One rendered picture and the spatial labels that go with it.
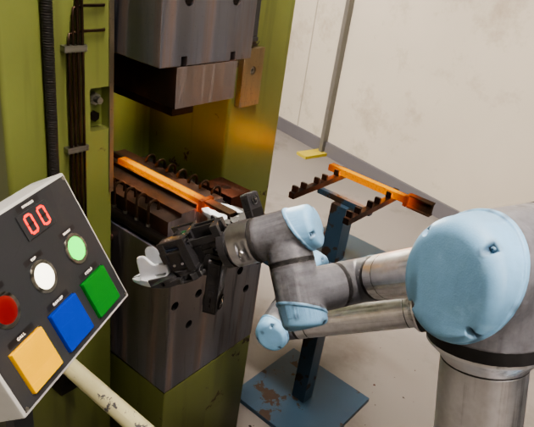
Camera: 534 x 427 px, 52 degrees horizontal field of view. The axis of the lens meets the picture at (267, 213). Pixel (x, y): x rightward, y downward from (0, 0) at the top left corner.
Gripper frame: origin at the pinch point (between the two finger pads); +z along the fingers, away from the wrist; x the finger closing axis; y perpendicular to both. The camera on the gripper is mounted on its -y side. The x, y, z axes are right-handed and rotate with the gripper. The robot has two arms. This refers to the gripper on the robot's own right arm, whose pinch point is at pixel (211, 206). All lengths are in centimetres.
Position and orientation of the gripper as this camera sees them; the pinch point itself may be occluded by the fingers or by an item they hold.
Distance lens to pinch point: 144.1
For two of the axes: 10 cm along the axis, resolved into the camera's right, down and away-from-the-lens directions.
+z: -7.7, -3.8, 5.1
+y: -1.3, 8.8, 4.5
